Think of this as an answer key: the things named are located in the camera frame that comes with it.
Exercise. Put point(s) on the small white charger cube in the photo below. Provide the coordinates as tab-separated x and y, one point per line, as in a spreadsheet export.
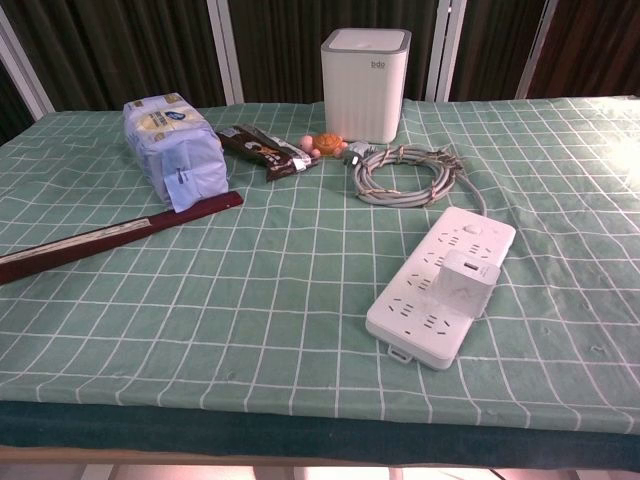
462	285

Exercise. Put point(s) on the white power strip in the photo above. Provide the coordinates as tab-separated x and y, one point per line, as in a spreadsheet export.
405	320

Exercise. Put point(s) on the green checked tablecloth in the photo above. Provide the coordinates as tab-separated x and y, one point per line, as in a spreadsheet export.
280	280

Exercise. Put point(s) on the orange turtle toy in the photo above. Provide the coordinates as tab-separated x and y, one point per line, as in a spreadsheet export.
327	143

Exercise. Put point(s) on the brown snack wrapper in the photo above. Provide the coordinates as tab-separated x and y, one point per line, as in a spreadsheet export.
260	147

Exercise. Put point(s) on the white desktop trash bin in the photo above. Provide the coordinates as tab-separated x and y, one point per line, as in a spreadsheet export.
365	90

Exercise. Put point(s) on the blue tissue pack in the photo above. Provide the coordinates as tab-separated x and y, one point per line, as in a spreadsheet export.
170	145

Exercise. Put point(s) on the dark red folded fan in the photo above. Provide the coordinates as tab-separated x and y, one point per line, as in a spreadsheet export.
125	232

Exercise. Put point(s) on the white frame post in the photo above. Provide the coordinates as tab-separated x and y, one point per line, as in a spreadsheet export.
25	70
445	50
537	50
226	50

